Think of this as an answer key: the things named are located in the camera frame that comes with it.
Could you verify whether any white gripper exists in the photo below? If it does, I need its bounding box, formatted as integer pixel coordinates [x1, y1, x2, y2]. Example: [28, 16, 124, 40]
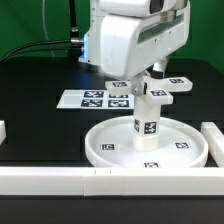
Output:
[100, 3, 190, 97]

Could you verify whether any white cross-shaped table base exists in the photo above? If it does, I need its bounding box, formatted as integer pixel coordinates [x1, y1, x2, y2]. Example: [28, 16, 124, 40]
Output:
[105, 76, 193, 105]

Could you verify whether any white round table top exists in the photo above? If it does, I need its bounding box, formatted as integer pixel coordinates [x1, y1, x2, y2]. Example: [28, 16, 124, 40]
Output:
[85, 116, 208, 169]

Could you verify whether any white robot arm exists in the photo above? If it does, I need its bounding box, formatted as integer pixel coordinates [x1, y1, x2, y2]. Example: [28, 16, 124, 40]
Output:
[80, 0, 190, 96]

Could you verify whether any white marker plate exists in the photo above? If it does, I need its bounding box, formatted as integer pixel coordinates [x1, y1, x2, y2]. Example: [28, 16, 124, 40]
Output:
[57, 90, 134, 109]

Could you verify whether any white right fence bar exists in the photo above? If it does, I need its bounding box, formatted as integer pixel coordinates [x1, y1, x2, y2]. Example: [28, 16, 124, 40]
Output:
[201, 122, 224, 168]

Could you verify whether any white fence bar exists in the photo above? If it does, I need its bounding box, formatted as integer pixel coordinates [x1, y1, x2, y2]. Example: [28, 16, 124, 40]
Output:
[0, 120, 6, 145]
[0, 167, 224, 196]
[201, 122, 224, 168]

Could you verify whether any white front fence bar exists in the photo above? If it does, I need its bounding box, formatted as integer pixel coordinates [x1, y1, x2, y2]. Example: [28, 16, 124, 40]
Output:
[0, 167, 224, 196]

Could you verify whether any white left fence bar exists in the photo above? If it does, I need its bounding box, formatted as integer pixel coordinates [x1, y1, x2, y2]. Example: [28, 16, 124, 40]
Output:
[0, 120, 6, 145]

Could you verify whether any black cable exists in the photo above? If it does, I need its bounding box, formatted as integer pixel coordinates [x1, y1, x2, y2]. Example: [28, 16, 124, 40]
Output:
[0, 38, 85, 63]

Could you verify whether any black vertical cable connector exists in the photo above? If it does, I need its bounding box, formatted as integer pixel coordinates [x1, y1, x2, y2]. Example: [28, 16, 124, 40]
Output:
[68, 0, 79, 38]

